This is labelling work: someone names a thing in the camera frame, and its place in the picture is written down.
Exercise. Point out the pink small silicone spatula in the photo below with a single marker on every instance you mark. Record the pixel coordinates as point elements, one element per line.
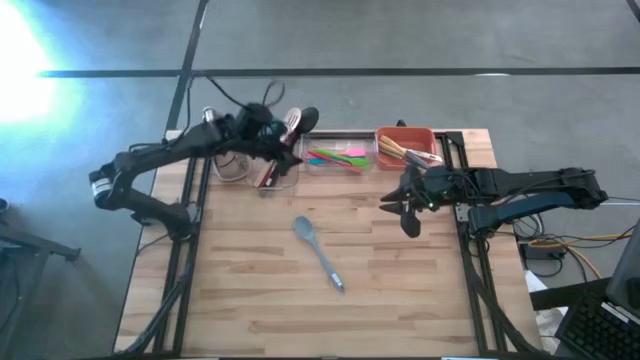
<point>356,151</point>

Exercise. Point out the silver metal frame bracket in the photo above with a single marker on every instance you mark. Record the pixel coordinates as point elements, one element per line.
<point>461,213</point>

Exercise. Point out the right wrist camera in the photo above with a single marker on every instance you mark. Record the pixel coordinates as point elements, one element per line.
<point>411,226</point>

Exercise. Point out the teal small silicone spatula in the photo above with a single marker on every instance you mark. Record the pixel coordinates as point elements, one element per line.
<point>315,162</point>

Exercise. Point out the black aluminium rig frame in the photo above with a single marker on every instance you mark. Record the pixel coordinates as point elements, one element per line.
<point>182,260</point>

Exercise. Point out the computer monitor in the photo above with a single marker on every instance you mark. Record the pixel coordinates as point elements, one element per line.
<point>627,280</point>

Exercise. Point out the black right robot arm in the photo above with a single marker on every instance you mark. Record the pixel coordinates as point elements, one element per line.
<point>525,192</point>

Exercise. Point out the black stand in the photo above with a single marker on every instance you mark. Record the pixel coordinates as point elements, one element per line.
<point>20,240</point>

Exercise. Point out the black power box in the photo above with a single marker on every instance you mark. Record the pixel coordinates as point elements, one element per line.
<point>537,252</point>

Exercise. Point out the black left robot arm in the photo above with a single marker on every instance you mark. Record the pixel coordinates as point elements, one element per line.
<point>150,155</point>

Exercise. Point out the green small silicone spatula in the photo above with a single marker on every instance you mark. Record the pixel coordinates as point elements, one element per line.
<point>357,161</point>

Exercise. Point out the grey silicone spoon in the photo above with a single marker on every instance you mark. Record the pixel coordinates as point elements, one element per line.
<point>305,230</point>

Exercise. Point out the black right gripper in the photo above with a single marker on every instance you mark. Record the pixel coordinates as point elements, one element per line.
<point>432,187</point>

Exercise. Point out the black keyboard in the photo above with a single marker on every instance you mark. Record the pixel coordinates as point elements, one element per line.
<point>595,330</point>

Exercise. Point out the black silicone spoon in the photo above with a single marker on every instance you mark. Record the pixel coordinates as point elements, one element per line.
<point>307,119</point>

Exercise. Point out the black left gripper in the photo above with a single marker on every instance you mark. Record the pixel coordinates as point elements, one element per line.
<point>260,130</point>

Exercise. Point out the red slotted silicone spoon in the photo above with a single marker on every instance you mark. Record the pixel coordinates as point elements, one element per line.
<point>269,175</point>

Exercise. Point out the white bag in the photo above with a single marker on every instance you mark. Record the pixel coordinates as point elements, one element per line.
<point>547,320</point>

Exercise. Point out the orange plastic bin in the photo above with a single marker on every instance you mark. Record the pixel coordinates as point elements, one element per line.
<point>405,135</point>

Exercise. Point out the clear plastic bin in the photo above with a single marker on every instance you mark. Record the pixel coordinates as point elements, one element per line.
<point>287,182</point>
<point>320,142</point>

